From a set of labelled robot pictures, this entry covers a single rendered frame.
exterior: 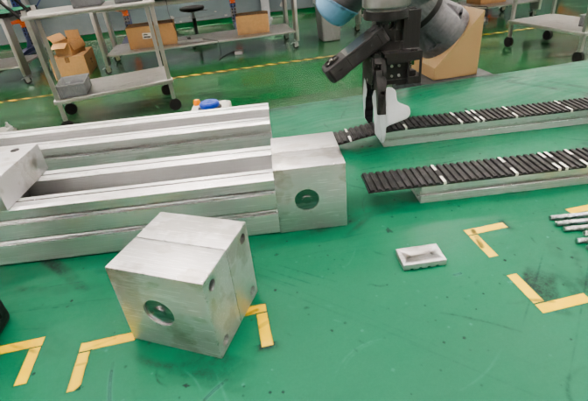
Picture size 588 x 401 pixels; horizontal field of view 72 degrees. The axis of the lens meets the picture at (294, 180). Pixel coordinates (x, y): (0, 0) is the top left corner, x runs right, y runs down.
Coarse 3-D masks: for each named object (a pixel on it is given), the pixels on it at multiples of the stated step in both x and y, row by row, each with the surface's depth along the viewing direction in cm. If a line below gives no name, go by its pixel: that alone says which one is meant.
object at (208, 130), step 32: (64, 128) 73; (96, 128) 72; (128, 128) 73; (160, 128) 73; (192, 128) 67; (224, 128) 66; (256, 128) 67; (64, 160) 67; (96, 160) 67; (128, 160) 68
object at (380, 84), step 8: (376, 72) 64; (376, 80) 65; (384, 80) 65; (376, 88) 65; (384, 88) 65; (376, 96) 66; (384, 96) 65; (376, 104) 66; (384, 104) 66; (384, 112) 67
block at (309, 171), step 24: (288, 144) 56; (312, 144) 55; (336, 144) 54; (288, 168) 50; (312, 168) 50; (336, 168) 50; (288, 192) 51; (312, 192) 52; (336, 192) 52; (288, 216) 53; (312, 216) 53; (336, 216) 54
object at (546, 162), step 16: (480, 160) 59; (496, 160) 59; (512, 160) 59; (528, 160) 59; (544, 160) 58; (560, 160) 58; (576, 160) 57; (368, 176) 59; (384, 176) 58; (400, 176) 58; (416, 176) 57; (432, 176) 57; (448, 176) 56; (464, 176) 56; (480, 176) 56; (496, 176) 55; (512, 176) 56; (368, 192) 55
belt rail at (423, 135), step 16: (576, 112) 73; (432, 128) 73; (448, 128) 73; (464, 128) 73; (480, 128) 74; (496, 128) 74; (512, 128) 74; (528, 128) 74; (544, 128) 74; (384, 144) 74; (400, 144) 74
